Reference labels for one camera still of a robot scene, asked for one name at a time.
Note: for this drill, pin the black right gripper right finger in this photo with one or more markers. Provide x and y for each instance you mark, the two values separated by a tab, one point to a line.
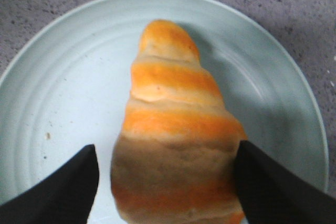
269	193

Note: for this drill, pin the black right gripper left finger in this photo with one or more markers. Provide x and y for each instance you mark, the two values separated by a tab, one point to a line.
66	196

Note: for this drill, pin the golden croissant bread roll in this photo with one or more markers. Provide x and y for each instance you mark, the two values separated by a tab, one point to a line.
173	160

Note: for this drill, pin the light green plate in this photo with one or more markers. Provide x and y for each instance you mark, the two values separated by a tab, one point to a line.
68	87

